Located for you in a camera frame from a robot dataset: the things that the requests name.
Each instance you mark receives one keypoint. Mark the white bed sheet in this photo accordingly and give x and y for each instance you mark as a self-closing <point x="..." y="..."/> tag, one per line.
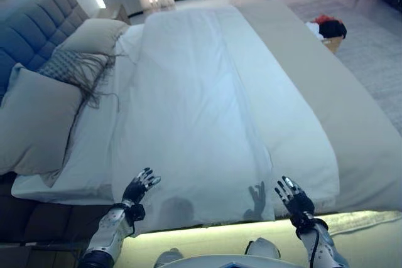
<point x="94" y="161"/>

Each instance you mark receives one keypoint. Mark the patterned fringed cushion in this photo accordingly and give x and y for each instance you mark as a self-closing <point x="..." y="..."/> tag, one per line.
<point x="69" y="64"/>

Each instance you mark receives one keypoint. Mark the beige bed pillow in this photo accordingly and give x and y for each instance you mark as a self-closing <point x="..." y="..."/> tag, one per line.
<point x="94" y="35"/>
<point x="34" y="123"/>

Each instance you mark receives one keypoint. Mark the brown upholstered bed frame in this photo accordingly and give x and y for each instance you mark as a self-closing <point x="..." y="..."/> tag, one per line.
<point x="47" y="217"/>

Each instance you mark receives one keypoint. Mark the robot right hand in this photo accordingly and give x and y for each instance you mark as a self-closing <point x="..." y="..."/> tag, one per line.
<point x="298" y="203"/>

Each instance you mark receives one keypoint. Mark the grey tufted headboard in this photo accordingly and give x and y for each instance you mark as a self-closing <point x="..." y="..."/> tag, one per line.
<point x="37" y="23"/>

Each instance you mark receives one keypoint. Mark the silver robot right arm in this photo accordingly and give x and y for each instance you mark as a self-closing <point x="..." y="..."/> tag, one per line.
<point x="323" y="249"/>

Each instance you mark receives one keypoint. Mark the silver robot left leg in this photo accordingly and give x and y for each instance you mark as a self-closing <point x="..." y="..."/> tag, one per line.
<point x="169" y="255"/>

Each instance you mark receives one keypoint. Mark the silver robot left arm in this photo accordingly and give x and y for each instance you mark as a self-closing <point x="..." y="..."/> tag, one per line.
<point x="110" y="233"/>

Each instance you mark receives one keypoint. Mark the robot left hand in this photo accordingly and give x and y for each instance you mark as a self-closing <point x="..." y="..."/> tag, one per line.
<point x="135" y="191"/>

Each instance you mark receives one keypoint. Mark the black garment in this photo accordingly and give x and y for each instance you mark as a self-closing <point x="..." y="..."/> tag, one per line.
<point x="334" y="29"/>

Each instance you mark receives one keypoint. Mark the red garment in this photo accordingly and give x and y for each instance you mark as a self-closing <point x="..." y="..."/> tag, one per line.
<point x="322" y="18"/>

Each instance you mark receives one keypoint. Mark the beige bed runner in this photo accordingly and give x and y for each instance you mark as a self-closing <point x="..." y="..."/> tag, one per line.
<point x="345" y="123"/>

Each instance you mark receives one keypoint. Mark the white duvet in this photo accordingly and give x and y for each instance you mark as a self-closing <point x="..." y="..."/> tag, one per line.
<point x="204" y="108"/>

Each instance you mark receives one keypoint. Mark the cardboard laundry box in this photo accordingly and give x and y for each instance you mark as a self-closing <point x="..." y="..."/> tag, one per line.
<point x="334" y="45"/>

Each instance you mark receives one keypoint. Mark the white garment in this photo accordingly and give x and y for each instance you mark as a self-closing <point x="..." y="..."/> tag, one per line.
<point x="314" y="29"/>

